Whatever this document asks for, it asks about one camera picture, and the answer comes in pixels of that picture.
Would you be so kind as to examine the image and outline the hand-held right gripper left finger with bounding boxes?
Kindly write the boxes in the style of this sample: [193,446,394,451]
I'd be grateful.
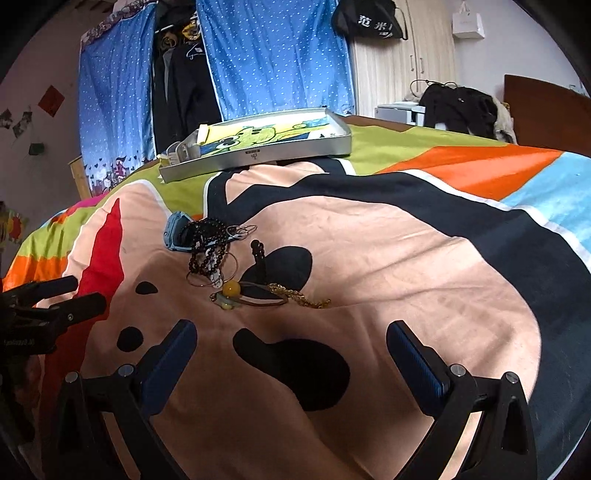
[46,318,199,480]

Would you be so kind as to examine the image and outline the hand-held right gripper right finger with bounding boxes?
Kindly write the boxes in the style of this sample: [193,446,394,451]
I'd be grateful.
[385,320,539,480]

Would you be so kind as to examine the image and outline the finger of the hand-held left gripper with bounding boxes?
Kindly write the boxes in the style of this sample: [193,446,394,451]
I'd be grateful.
[11,292,108,346]
[0,276,79,306]

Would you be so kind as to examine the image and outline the gold chain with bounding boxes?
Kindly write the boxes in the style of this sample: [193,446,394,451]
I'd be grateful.
[268,284,332,309]

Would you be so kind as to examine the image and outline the blue watch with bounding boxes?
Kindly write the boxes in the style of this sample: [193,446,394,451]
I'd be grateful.
[165,211,195,251]

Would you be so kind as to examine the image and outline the black bead bracelet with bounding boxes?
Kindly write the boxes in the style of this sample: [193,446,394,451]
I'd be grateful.
[187,219,232,278]

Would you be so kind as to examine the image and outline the dark bead strand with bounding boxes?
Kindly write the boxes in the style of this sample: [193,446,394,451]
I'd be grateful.
[249,239,271,284]

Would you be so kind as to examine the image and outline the thin wire hoop bracelet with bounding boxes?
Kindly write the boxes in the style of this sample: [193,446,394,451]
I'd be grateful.
[186,224,258,289]

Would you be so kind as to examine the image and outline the silver tray with cartoon picture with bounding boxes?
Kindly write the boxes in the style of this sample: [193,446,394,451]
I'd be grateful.
[158,107,352,184]

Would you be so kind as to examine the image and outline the colourful printed blanket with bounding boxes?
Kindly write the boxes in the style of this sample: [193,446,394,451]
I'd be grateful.
[0,113,591,480]

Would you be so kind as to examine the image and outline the light wooden box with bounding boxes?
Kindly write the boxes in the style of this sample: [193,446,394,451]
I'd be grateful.
[68,154,90,199]

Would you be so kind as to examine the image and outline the blue dotted curtain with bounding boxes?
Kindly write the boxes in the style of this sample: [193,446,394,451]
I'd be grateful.
[196,0,356,123]
[78,4,160,199]

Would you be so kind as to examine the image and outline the hanging dark clothes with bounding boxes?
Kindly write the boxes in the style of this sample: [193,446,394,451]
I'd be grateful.
[152,0,225,158]

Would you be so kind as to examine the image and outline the white cabinet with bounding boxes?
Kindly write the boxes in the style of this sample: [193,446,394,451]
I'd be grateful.
[375,102,428,126]

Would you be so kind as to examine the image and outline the black jacket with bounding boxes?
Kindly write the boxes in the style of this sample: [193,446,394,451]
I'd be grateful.
[418,83,499,139]

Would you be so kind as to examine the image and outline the beige garment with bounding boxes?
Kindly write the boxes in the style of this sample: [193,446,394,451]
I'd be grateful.
[492,97,518,144]

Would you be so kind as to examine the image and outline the brown wooden headboard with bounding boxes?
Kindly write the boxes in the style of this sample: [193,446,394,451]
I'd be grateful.
[503,74,591,151]

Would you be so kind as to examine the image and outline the light wooden wardrobe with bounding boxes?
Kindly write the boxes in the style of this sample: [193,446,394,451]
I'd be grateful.
[348,0,458,118]

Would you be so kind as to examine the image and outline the white paper bag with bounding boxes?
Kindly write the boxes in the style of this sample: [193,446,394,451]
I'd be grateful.
[451,2,485,38]

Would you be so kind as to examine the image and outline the yellow cartoon wall sticker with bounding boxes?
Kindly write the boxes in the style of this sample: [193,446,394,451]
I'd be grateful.
[0,200,26,245]

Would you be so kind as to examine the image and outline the wall photos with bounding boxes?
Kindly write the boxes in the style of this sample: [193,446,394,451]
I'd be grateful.
[0,107,34,139]

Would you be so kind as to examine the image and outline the red paper wall square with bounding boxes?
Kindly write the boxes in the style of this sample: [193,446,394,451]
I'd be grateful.
[37,84,63,116]

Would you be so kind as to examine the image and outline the black drawstring bag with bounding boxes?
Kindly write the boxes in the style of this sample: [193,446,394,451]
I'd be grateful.
[332,0,409,41]

